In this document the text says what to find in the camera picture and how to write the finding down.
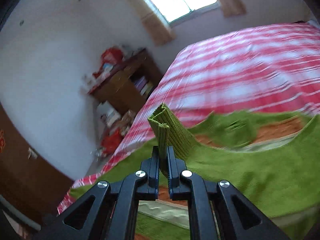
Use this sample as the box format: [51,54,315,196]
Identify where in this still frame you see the green knitted sweater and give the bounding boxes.
[68,102,320,240]

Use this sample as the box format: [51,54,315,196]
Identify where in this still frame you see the red plastic bag on floor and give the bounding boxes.
[100,128,123,156]

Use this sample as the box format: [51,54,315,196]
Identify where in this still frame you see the brown wooden door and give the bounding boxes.
[1,108,73,225]

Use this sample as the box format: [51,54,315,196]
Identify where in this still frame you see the white paper shopping bag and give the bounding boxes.
[97,101,121,127]

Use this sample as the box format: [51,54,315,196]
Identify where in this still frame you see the brown wooden desk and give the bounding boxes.
[88,48,163,115]

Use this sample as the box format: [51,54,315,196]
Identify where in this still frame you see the red double happiness sticker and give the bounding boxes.
[0,129,5,153]

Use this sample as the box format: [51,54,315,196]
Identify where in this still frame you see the red plaid bed sheet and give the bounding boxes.
[56,23,320,214]

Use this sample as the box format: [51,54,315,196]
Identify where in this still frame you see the red gift bag on desk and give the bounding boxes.
[101,47,124,66]

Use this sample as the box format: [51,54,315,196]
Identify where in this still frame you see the left beige curtain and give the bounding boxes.
[127,0,175,46]

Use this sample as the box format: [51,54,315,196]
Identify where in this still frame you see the metal door handle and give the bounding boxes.
[28,147,38,159]

